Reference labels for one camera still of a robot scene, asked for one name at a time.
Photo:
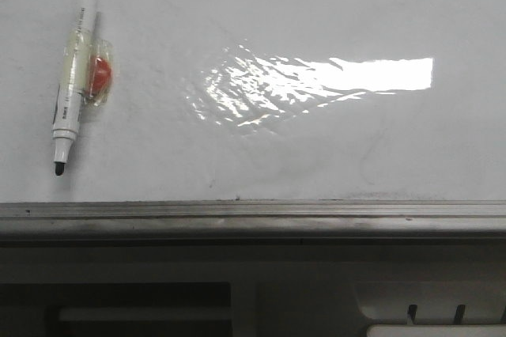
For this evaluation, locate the aluminium whiteboard frame rail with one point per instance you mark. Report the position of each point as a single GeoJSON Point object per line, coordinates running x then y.
{"type": "Point", "coordinates": [248, 220]}

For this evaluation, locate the white whiteboard marker pen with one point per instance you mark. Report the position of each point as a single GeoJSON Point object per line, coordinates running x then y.
{"type": "Point", "coordinates": [74, 79]}

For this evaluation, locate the white whiteboard surface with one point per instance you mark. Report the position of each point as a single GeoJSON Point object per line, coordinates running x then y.
{"type": "Point", "coordinates": [263, 99]}

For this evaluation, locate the white plastic equipment housing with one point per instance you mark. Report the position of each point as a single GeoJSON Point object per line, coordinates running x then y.
{"type": "Point", "coordinates": [326, 290]}

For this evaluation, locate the red magnet taped to marker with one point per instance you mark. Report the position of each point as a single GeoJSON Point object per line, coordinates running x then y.
{"type": "Point", "coordinates": [101, 72]}

